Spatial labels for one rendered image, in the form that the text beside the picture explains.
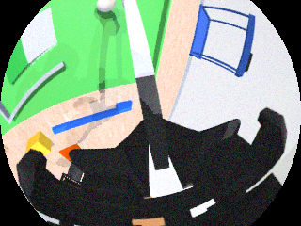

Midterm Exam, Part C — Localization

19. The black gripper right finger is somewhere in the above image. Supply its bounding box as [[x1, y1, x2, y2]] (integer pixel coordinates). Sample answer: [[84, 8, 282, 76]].
[[163, 118, 241, 189]]

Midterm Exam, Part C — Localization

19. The white golf ball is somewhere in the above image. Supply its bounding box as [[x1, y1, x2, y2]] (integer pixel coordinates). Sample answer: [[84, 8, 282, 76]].
[[97, 0, 117, 12]]

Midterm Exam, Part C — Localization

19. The green putting mat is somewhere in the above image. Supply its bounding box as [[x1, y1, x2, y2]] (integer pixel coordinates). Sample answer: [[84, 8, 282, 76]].
[[0, 0, 166, 137]]

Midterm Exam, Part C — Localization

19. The yellow block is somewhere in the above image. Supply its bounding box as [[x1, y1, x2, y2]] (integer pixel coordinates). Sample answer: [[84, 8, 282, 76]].
[[25, 131, 52, 155]]

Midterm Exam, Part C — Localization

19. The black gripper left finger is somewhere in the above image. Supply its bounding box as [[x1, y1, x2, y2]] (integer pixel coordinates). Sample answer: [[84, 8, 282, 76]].
[[69, 120, 150, 197]]

